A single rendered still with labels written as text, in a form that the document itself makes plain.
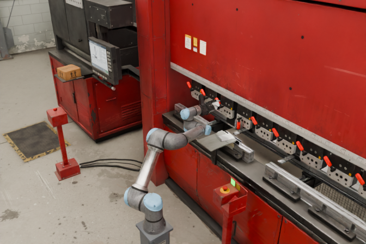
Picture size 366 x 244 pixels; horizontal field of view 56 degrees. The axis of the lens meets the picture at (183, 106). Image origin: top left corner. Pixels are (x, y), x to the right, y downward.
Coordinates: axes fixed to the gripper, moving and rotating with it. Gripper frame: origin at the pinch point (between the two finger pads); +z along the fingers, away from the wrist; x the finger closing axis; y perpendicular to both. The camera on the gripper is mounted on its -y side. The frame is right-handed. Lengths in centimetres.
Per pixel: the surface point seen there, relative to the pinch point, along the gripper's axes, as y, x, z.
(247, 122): 28.6, 14.9, 2.5
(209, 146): 28.8, -14.3, -18.0
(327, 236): 117, 36, -8
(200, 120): -3.9, -42.9, 5.7
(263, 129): 40.6, 25.2, 2.5
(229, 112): 12.5, 1.9, 2.6
